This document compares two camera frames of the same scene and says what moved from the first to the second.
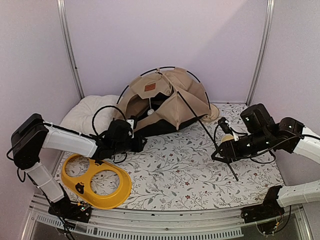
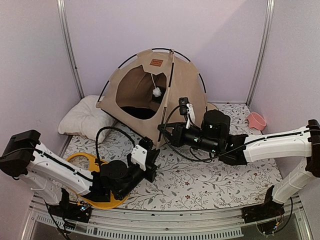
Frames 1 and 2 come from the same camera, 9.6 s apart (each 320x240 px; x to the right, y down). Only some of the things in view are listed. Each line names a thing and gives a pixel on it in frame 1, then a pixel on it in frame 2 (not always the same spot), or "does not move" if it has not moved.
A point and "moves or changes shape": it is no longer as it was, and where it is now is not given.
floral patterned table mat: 176,171 does not move
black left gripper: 139,146 -> 151,157
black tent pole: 162,67 -> 169,87
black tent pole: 208,131 -> 154,48
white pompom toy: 151,111 -> 156,91
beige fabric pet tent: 162,101 moves or changes shape
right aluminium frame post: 267,40 does not move
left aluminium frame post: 68,45 does not move
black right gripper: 228,155 -> 176,137
